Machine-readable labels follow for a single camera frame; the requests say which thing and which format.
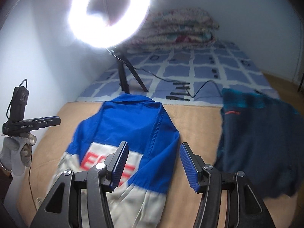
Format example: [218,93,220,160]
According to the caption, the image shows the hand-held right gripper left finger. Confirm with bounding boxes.
[30,141,130,228]

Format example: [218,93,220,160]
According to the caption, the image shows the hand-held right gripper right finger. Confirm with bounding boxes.
[180,142,277,228]

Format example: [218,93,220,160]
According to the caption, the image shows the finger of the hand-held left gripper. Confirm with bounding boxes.
[36,115,61,130]

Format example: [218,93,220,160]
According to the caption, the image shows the blue and grey jacket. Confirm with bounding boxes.
[49,94,181,228]

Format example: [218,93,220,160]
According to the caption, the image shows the person's left hand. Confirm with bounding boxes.
[0,132,38,175]

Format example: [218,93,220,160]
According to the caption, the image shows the dark teal sweater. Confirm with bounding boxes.
[214,88,304,198]

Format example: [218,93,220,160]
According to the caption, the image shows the black tripod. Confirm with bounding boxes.
[106,47,149,95]

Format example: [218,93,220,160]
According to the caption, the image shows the blue checked bed sheet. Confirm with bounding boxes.
[75,40,281,108]

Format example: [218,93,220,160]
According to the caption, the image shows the folded patterned blanket pile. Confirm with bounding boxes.
[126,8,220,53]

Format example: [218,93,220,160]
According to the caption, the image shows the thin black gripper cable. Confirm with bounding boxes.
[7,79,41,211]

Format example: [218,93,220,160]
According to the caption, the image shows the black ring light cable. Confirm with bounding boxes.
[134,67,224,101]

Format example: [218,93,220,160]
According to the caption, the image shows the white ring light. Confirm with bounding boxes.
[68,0,159,51]

